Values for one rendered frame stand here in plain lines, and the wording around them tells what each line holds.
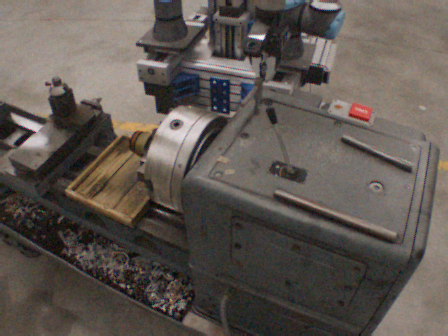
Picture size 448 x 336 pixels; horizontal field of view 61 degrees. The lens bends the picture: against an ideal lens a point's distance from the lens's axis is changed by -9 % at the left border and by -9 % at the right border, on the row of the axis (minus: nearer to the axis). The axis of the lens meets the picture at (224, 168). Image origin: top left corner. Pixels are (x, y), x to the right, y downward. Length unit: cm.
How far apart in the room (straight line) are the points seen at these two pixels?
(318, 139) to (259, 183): 23
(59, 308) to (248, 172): 159
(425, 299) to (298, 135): 155
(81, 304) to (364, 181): 169
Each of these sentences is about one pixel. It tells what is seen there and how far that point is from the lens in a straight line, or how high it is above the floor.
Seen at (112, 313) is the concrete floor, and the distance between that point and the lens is 222.
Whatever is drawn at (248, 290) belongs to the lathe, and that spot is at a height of 86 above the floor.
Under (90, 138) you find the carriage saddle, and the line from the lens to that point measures 170.
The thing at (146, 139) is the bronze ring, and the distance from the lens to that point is 129.
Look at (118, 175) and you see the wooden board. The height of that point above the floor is 89.
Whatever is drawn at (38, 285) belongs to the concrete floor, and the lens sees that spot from 244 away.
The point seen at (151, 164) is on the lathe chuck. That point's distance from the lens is 114.
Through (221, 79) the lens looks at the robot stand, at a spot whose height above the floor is 102.
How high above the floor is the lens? 194
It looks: 45 degrees down
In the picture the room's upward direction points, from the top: 1 degrees counter-clockwise
